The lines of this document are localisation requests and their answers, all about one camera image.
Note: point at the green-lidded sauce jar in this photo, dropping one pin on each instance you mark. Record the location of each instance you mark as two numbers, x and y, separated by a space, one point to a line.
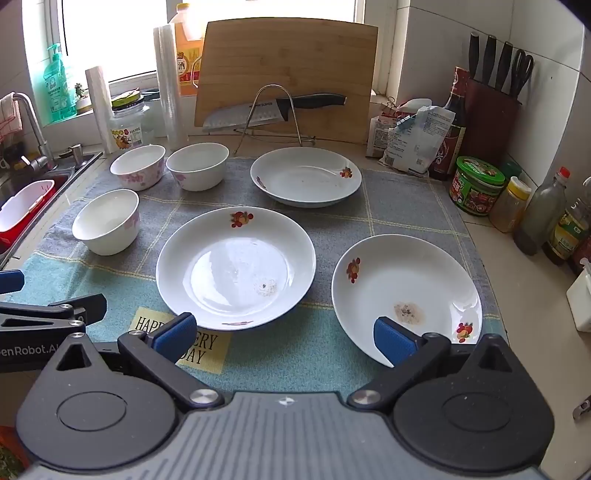
475 184

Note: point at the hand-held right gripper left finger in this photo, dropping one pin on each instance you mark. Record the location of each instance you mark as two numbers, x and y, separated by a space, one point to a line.
178 334

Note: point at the glass jar with green lid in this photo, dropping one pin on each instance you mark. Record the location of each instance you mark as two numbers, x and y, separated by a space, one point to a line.
127 131

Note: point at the window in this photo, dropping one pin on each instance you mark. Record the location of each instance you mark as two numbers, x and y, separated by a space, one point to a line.
115 32

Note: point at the bamboo cutting board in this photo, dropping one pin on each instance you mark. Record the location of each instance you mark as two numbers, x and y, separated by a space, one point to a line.
286 60

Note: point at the short plastic wrap roll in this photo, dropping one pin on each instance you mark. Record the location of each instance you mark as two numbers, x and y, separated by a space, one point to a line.
99 106

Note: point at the white plastic container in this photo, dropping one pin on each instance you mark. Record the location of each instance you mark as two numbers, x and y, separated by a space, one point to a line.
581 300

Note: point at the yellow-labelled oil bottle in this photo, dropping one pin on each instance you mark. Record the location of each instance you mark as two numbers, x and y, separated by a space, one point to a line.
568 230

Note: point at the dark soy sauce bottle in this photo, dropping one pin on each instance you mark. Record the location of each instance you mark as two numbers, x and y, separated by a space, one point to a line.
450 138

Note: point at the dark red knife block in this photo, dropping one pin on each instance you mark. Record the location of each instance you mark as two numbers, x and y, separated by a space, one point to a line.
489 120

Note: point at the white clipped bag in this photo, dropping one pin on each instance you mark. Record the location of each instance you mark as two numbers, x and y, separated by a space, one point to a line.
413 107

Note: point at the green dish soap bottle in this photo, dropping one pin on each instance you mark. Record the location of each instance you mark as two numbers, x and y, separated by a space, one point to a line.
60 92

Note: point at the white crumpled seasoning bag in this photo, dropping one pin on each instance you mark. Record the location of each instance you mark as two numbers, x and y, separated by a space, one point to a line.
415 143

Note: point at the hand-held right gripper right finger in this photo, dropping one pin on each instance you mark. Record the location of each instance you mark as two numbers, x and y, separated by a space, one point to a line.
392 344

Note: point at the metal faucet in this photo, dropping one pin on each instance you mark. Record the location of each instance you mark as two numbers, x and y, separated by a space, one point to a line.
34 124

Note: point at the white plate with fruit print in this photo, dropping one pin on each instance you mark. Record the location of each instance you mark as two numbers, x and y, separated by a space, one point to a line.
415 277
304 177

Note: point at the metal binder clip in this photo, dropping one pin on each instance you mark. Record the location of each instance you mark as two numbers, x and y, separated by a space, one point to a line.
390 106

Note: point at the red checked dish cloth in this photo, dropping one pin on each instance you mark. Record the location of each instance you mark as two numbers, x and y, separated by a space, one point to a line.
9 117

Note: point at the small potted plant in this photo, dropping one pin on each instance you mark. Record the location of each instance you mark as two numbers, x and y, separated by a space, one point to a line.
83 104

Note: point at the red and white seasoning bag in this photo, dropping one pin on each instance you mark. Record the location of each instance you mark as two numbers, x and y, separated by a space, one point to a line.
377 136

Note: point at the orange cooking wine jug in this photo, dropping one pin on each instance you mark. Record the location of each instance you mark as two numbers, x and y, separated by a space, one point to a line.
184 69

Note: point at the steel sink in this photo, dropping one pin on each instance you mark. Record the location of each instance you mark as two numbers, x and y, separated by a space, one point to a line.
27 177

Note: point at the red and white strainer basin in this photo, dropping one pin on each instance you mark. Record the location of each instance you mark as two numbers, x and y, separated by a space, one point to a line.
23 207

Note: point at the metal sink knob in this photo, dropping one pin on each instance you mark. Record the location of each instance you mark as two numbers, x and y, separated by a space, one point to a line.
76 154

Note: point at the yellow-lidded spice jar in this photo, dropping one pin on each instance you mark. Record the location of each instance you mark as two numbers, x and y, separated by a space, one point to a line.
508 205

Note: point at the white bowls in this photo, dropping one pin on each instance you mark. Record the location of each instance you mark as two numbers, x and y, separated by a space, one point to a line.
235 258

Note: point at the red-capped clear bottle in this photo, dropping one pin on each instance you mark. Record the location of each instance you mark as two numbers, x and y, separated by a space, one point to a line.
540 217

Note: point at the black kitchen scissors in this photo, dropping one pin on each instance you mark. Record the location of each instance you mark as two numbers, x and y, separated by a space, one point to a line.
521 71

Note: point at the grey and teal checked cloth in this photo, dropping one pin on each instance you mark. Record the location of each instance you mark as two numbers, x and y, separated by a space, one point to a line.
323 350

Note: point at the white bowl with pink flowers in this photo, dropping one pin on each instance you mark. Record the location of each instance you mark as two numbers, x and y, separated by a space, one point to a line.
137 170
106 228
197 168

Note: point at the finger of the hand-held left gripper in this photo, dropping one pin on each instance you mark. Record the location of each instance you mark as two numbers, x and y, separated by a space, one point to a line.
69 311
11 281

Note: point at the teal binder clip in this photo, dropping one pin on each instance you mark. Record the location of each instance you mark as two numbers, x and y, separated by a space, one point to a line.
406 121

